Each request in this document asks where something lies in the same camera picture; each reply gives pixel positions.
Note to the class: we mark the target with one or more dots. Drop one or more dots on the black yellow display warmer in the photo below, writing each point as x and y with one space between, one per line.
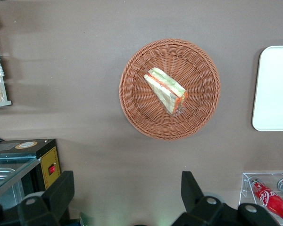
47 153

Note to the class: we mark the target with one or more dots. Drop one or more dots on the clear acrylic bottle box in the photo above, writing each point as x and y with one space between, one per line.
246 186

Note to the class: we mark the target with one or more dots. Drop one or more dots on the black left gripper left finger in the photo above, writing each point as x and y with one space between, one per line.
49 202

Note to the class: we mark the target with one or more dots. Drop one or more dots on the steel pan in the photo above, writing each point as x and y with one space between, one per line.
0 175

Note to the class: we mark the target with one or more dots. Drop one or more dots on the grey metal shelf rack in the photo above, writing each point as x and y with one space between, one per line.
2 94

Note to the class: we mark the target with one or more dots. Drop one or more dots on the white rectangular tray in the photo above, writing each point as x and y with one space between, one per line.
276 89

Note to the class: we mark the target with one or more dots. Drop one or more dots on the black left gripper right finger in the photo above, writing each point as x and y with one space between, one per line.
202 209

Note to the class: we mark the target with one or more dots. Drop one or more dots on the round brown wicker basket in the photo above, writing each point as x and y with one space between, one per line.
198 70

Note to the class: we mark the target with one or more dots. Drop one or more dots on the wrapped triangle sandwich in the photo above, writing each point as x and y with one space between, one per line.
165 90

